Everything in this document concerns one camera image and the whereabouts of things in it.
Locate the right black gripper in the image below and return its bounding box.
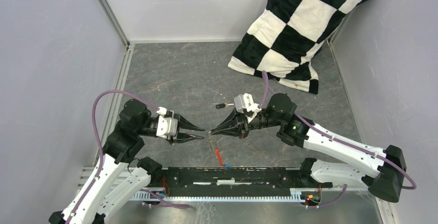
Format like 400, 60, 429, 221
211, 107, 283, 139

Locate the black head key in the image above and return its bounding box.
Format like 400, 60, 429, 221
215, 103, 234, 109

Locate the metal key holder plate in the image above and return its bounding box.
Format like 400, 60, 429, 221
208, 131, 218, 153

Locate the red key tag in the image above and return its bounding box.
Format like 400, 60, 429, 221
215, 147, 224, 167

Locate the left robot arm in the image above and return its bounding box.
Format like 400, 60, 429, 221
49, 99, 203, 223

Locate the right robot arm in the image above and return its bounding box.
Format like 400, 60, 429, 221
210, 93, 407, 203

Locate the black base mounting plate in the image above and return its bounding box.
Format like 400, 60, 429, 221
148, 167, 333, 197

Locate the black white checkered blanket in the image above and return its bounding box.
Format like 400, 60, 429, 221
228, 0, 368, 94

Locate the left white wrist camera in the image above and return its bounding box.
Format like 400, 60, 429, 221
156, 107, 173, 139

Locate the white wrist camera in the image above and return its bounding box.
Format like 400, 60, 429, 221
156, 107, 173, 139
233, 93, 262, 117

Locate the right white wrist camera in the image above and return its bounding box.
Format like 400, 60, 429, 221
233, 93, 262, 117

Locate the slotted cable duct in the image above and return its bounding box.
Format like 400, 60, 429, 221
130, 190, 322, 203

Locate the aluminium frame rail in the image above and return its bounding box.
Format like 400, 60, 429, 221
97, 0, 131, 48

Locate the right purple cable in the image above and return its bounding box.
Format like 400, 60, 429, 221
258, 70, 417, 209

